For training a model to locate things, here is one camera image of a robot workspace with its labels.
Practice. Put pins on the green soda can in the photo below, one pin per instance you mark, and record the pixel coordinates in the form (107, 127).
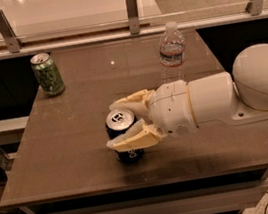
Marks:
(47, 74)

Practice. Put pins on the middle metal railing bracket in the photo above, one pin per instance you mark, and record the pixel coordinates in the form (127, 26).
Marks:
(133, 16)

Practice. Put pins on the left metal railing bracket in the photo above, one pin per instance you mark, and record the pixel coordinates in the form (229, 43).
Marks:
(12, 42)

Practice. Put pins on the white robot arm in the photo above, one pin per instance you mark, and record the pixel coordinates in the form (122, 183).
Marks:
(238, 99)

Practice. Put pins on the clear plastic water bottle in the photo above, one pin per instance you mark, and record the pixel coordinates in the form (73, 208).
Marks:
(172, 50)

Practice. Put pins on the blue pepsi can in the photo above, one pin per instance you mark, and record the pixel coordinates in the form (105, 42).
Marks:
(117, 122)

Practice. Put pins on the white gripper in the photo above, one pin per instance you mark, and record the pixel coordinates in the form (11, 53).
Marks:
(171, 108)

